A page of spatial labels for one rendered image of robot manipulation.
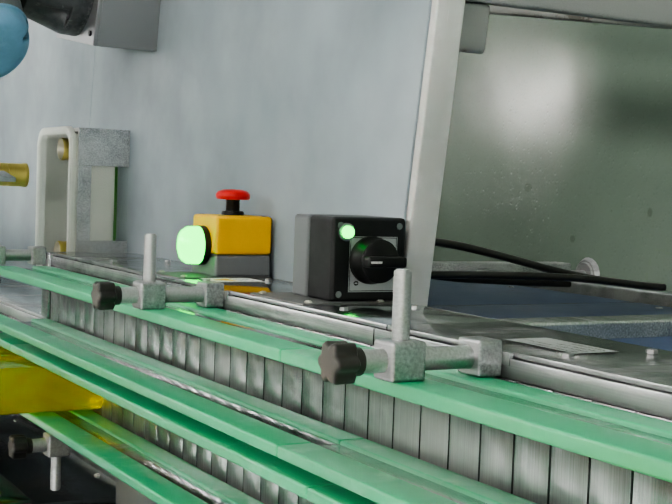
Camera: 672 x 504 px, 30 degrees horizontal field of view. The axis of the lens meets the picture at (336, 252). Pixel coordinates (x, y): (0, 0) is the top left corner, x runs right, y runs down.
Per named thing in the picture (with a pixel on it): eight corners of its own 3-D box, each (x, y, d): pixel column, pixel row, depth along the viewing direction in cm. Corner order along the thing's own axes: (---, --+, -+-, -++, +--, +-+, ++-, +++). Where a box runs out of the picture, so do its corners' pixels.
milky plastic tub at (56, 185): (86, 270, 203) (33, 270, 198) (90, 131, 201) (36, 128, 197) (123, 279, 187) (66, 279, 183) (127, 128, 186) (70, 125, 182)
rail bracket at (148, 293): (214, 305, 128) (87, 307, 122) (216, 233, 128) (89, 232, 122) (230, 309, 125) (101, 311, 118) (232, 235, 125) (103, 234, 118)
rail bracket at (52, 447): (113, 480, 155) (4, 490, 148) (114, 425, 155) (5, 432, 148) (124, 487, 152) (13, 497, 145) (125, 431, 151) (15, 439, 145)
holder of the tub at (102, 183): (89, 302, 203) (41, 303, 199) (93, 132, 201) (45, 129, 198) (125, 314, 188) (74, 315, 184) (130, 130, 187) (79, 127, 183)
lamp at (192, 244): (195, 263, 146) (171, 263, 144) (196, 224, 146) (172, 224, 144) (210, 266, 142) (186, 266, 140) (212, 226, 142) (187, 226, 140)
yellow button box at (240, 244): (248, 272, 151) (190, 272, 147) (250, 210, 150) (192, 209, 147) (274, 277, 145) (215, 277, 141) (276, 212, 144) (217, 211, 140)
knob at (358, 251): (389, 283, 119) (408, 287, 116) (348, 284, 116) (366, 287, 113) (391, 236, 118) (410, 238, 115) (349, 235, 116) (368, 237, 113)
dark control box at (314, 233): (364, 293, 127) (290, 294, 123) (367, 215, 126) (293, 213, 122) (408, 301, 120) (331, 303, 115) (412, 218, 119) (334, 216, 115)
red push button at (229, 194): (209, 217, 146) (210, 188, 146) (240, 218, 148) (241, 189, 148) (223, 219, 143) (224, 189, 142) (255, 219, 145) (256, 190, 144)
